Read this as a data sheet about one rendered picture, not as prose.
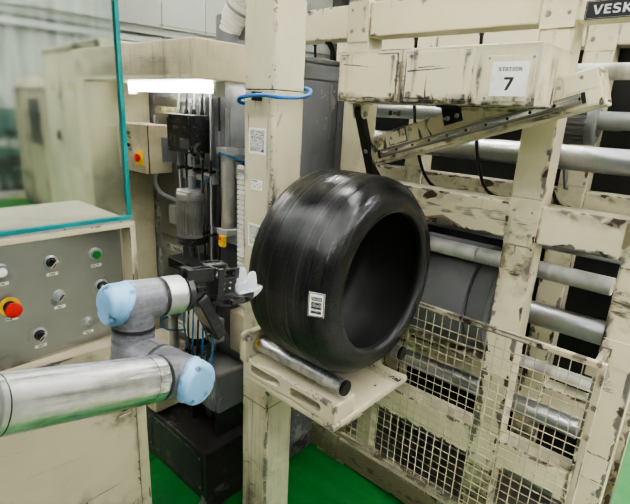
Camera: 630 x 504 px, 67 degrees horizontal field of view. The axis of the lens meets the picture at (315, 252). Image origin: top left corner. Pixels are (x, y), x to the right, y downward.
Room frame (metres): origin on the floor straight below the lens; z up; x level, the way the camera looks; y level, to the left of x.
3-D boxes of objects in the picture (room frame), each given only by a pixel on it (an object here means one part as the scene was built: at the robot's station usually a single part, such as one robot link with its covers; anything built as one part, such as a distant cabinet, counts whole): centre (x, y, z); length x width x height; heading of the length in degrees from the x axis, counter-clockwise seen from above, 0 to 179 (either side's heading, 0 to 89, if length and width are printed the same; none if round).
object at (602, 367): (1.42, -0.45, 0.65); 0.90 x 0.02 x 0.70; 49
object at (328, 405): (1.22, 0.03, 0.83); 0.36 x 0.09 x 0.06; 49
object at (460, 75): (1.46, -0.35, 1.71); 0.61 x 0.25 x 0.15; 49
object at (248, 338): (1.44, 0.07, 0.90); 0.40 x 0.03 x 0.10; 139
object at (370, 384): (1.32, -0.06, 0.80); 0.37 x 0.36 x 0.02; 139
